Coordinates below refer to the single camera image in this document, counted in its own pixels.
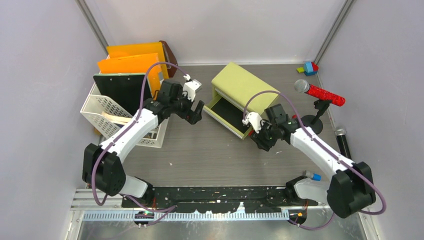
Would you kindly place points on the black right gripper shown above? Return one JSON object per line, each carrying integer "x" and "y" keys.
{"x": 261, "y": 143}

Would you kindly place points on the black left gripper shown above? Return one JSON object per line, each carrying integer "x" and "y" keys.
{"x": 196, "y": 115}

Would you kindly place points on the green metal drawer cabinet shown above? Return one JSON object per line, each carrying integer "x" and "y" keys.
{"x": 232, "y": 88}

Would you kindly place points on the black clipboard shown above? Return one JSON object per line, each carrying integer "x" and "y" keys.
{"x": 129, "y": 101}

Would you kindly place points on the Nineteen Eighty-Four dark book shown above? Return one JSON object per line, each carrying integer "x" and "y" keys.
{"x": 120, "y": 120}

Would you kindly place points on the white plastic file rack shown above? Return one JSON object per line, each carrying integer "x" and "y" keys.
{"x": 95, "y": 103}

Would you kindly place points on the thick orange binder folder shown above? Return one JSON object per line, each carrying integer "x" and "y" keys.
{"x": 134, "y": 64}

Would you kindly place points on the mint green clipboard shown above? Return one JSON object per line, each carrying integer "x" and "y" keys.
{"x": 149, "y": 82}

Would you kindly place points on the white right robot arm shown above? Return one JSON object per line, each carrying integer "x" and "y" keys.
{"x": 350, "y": 188}

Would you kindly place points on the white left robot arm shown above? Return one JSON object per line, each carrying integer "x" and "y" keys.
{"x": 103, "y": 164}

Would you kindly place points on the black microphone stand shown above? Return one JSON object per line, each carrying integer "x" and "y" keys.
{"x": 313, "y": 121}

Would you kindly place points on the brown wooden object behind rack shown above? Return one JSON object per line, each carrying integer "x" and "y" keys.
{"x": 170, "y": 58}

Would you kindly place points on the blue silver small marker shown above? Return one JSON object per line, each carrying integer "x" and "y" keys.
{"x": 311, "y": 175}

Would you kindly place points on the red glitter microphone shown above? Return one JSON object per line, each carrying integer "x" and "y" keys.
{"x": 302, "y": 86}

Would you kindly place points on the black handheld microphone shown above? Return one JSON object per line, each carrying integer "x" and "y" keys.
{"x": 342, "y": 142}

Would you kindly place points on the colourful toy blocks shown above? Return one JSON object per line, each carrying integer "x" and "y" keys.
{"x": 309, "y": 68}

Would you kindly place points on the thin orange folder in rack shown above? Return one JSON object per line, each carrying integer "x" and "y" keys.
{"x": 117, "y": 51}

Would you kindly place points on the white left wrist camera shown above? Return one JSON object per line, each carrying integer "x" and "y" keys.
{"x": 190, "y": 87}

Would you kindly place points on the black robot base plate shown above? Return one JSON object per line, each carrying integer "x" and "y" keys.
{"x": 218, "y": 199}

